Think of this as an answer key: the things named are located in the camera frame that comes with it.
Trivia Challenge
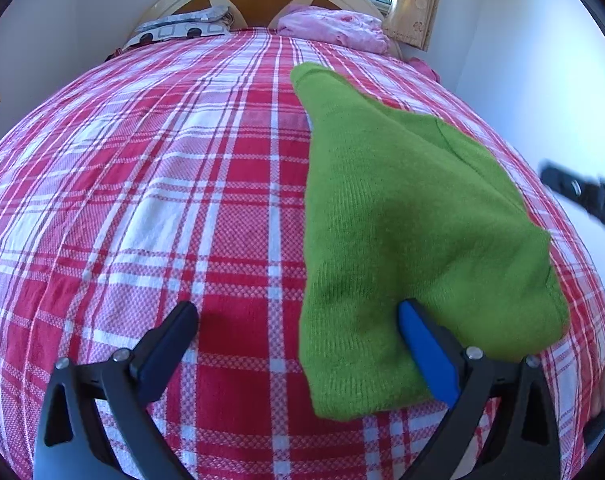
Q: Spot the grey patterned pillow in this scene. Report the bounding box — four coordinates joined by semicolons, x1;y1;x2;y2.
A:
122;5;233;53

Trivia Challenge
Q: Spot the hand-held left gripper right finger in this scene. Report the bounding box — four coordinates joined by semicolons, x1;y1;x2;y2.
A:
397;300;566;480

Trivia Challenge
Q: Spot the yellow curtain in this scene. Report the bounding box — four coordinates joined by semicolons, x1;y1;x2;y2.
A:
383;0;446;53

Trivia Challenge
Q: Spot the red plaid bed sheet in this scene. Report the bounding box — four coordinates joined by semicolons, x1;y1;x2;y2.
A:
0;27;605;480

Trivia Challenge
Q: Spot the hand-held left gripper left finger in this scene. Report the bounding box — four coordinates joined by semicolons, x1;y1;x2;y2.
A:
32;301;199;480

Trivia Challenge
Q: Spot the pink cloth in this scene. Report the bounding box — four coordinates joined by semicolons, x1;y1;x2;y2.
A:
407;57;441;83

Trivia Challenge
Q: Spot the green striped knit sweater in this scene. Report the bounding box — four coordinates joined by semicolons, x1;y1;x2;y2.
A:
290;61;571;421

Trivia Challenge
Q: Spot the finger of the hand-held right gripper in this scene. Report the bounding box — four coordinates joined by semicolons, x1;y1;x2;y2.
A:
540;160;605;236

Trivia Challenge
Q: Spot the pink pillow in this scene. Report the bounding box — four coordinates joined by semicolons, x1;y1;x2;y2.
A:
277;5;391;56

